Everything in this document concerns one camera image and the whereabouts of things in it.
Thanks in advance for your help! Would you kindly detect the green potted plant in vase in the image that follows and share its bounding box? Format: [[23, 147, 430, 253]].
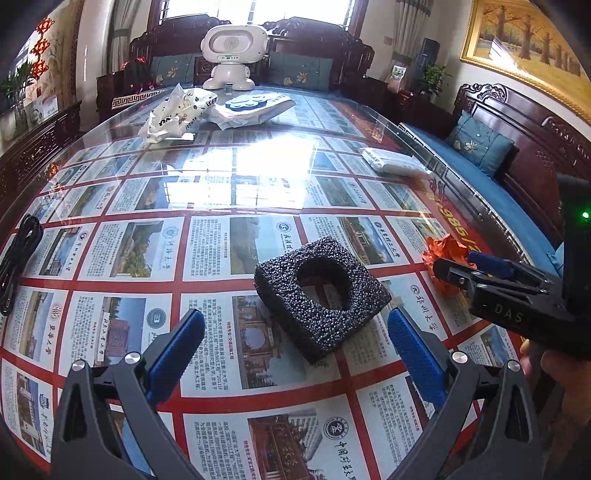
[[1, 61, 34, 135]]

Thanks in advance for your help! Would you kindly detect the black tower speaker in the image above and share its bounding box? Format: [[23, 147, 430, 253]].
[[414, 38, 440, 84]]

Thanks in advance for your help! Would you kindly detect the person's right hand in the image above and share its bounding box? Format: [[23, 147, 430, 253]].
[[540, 350, 590, 424]]

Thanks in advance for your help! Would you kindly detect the left carved wooden armchair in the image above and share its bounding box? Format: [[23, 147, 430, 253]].
[[96, 14, 230, 121]]

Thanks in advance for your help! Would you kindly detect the left window curtain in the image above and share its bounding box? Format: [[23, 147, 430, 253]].
[[107, 0, 140, 73]]

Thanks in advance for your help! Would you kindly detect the dark wooden TV cabinet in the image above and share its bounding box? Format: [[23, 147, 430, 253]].
[[1, 101, 82, 214]]

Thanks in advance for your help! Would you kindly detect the orange paper ball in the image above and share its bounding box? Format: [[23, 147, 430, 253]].
[[420, 233, 477, 298]]

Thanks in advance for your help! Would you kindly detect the right carved wooden armchair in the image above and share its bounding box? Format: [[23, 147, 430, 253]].
[[256, 17, 375, 93]]

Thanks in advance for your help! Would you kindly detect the teal armchair cushion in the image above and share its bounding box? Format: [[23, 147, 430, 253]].
[[150, 53, 201, 88], [267, 52, 332, 92]]

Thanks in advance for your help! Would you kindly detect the red Chinese knot decoration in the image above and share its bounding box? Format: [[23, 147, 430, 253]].
[[29, 17, 55, 80]]

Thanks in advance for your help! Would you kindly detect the blue embroidered cushion far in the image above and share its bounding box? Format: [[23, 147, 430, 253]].
[[446, 111, 514, 177]]

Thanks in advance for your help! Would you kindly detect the carved wooden armchair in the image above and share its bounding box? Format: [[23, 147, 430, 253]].
[[256, 17, 375, 93], [96, 14, 230, 121]]

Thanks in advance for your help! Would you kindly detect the white blue printed package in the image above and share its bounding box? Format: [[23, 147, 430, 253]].
[[206, 93, 296, 130]]

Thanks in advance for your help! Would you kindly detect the black foam square ring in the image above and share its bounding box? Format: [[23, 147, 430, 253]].
[[253, 235, 393, 365]]

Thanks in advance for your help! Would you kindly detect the teal armchair cushion left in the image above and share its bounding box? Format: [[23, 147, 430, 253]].
[[150, 53, 201, 88]]

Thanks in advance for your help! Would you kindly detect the white crumpled printed wrapper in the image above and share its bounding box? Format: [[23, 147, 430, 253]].
[[139, 84, 217, 144]]

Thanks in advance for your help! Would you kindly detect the black coiled cable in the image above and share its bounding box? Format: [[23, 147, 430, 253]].
[[0, 213, 45, 317]]

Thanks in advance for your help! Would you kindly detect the gold framed tree painting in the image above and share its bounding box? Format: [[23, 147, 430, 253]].
[[460, 0, 590, 121]]

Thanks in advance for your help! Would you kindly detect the teal armchair cushion right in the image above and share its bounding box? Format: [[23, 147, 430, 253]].
[[267, 52, 332, 92]]

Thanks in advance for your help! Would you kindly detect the white toy robot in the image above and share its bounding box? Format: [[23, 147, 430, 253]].
[[200, 24, 269, 91]]

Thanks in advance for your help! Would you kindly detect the long carved wooden sofa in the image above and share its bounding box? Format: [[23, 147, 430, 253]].
[[394, 84, 590, 273]]

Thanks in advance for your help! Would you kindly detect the dark carved wooden coffee table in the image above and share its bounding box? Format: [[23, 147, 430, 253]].
[[1, 94, 535, 479]]

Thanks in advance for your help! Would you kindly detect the corner potted green plant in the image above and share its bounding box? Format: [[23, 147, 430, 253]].
[[417, 63, 450, 101]]

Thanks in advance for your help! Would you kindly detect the right window curtain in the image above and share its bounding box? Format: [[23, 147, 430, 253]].
[[392, 0, 434, 67]]

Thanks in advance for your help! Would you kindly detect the window curtain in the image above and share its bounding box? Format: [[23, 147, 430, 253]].
[[392, 0, 434, 67], [107, 0, 140, 73]]

